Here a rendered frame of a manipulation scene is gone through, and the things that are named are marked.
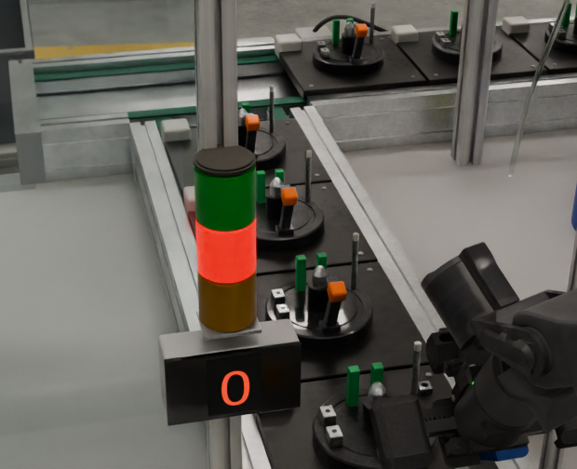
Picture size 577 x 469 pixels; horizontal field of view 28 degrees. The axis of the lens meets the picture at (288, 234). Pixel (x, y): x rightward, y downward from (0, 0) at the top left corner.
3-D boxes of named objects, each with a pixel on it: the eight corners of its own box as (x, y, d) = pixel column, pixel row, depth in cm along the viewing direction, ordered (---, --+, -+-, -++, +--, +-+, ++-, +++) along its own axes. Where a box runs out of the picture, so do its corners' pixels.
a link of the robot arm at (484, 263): (630, 329, 82) (537, 194, 86) (544, 367, 78) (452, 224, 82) (554, 396, 91) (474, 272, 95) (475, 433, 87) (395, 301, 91)
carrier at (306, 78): (425, 89, 221) (430, 27, 215) (302, 100, 216) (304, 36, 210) (387, 44, 241) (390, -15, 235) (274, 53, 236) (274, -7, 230)
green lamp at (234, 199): (261, 228, 95) (261, 174, 92) (201, 234, 94) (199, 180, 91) (248, 199, 99) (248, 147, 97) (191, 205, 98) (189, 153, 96)
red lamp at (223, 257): (261, 279, 97) (261, 229, 95) (202, 287, 96) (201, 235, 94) (249, 249, 102) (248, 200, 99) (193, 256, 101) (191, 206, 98)
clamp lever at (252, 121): (257, 155, 187) (260, 123, 181) (244, 156, 186) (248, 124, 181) (252, 139, 189) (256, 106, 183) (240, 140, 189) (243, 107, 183)
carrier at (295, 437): (513, 510, 125) (527, 419, 119) (296, 547, 120) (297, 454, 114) (436, 375, 145) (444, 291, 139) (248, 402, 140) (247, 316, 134)
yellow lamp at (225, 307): (261, 328, 100) (261, 280, 97) (204, 336, 99) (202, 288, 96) (249, 297, 104) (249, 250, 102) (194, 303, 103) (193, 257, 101)
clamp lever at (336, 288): (339, 328, 146) (347, 293, 140) (324, 329, 146) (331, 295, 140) (332, 304, 148) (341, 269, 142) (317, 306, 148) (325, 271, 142)
